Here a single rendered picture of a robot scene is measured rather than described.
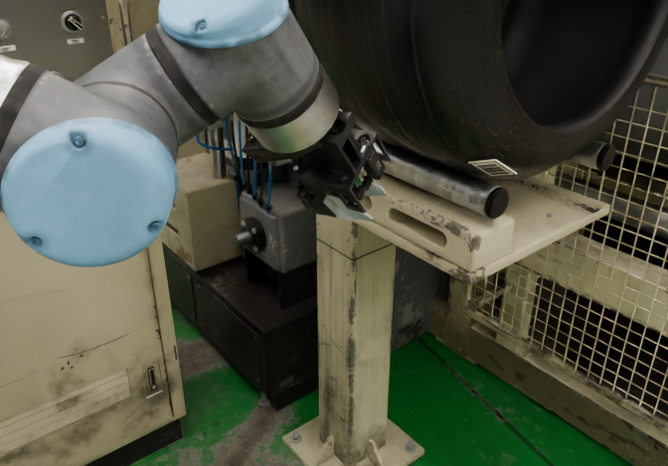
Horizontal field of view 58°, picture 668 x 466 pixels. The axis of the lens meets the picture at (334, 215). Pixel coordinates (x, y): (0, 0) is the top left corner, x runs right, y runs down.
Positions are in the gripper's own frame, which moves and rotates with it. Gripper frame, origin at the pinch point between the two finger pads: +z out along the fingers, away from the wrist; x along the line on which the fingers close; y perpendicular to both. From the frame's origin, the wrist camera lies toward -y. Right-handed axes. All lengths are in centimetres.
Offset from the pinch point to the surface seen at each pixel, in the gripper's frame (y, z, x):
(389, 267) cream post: -16, 55, 10
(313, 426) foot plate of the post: -36, 95, -27
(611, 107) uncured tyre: 22.6, 18.2, 33.5
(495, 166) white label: 13.6, 6.1, 13.3
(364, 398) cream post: -18, 77, -16
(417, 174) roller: 0.7, 12.6, 12.9
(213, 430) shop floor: -58, 86, -39
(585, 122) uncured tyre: 20.5, 15.1, 28.1
